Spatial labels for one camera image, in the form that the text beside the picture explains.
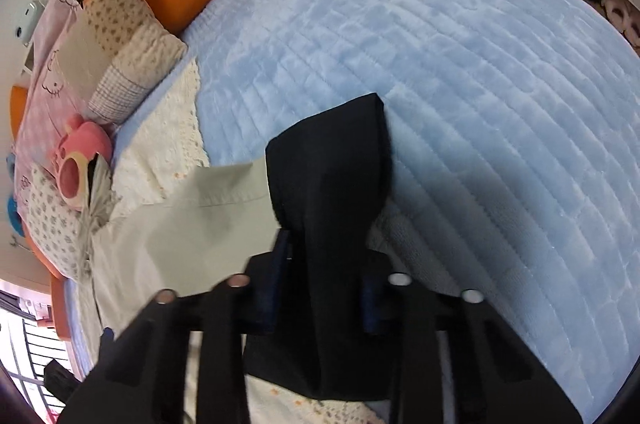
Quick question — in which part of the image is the cream daisy embroidered blanket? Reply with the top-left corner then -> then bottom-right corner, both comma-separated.
112,60 -> 209,218

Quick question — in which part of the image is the pink Hello Kitty blanket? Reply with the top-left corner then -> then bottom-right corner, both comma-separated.
14,0 -> 85,216

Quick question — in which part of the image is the beige patchwork pillow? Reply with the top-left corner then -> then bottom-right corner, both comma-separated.
58,0 -> 186,125

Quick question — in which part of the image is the white blue floral pillow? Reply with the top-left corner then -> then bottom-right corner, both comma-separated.
27,164 -> 88,281

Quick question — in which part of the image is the pink strawberry bear plush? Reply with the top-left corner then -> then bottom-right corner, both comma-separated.
52,114 -> 113,211

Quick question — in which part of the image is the light blue quilted bedspread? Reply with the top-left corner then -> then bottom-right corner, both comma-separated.
116,0 -> 639,423

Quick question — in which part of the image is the light green jacket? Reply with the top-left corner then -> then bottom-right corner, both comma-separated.
77,159 -> 279,359

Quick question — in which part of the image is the white instant camera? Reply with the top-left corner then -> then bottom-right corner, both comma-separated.
14,0 -> 47,47

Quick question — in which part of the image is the balcony window with railing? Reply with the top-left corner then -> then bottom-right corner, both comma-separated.
1,291 -> 85,423

